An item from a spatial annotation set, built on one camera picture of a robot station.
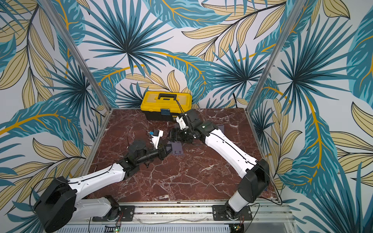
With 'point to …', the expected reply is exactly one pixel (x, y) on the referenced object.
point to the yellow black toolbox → (165, 106)
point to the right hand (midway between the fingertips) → (172, 138)
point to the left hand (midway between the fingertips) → (174, 148)
